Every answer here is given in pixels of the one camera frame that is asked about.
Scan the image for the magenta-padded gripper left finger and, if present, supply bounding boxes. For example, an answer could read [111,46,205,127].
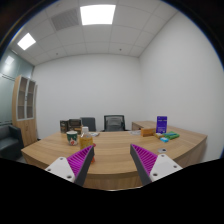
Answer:
[44,144,96,187]

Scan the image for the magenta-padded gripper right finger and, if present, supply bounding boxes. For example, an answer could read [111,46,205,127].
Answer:
[129,143,184,187]

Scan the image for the yellow tea bottle white cap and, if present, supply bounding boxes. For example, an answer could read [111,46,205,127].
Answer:
[78,125,97,162]

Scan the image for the green and white mug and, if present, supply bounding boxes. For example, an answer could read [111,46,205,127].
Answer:
[66,130,79,147]

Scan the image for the green small box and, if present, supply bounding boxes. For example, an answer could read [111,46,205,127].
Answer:
[163,131,181,140]

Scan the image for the wooden side desk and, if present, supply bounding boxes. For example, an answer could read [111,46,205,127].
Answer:
[131,120,158,132]

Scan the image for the tall dark brown box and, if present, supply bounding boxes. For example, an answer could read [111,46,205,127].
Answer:
[59,119,70,134]

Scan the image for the purple standing box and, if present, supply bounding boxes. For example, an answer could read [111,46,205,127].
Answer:
[155,115,168,135]

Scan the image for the dark padded office chair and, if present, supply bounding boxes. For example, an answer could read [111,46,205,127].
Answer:
[80,116,97,133]

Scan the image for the black mesh office chair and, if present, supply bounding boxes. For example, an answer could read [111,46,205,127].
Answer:
[101,114,129,133]

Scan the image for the wooden shelf cabinet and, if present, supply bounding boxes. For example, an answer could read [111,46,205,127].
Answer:
[12,74,38,148]

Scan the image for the black leather sofa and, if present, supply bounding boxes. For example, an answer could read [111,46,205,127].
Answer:
[0,124,25,161]

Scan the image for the small square ceiling light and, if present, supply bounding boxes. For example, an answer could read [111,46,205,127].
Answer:
[17,32,37,51]

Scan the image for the ceiling air vent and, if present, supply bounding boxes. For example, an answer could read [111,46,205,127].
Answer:
[50,8,81,32]

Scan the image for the large square ceiling light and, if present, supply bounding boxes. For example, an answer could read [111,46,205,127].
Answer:
[79,4,117,26]

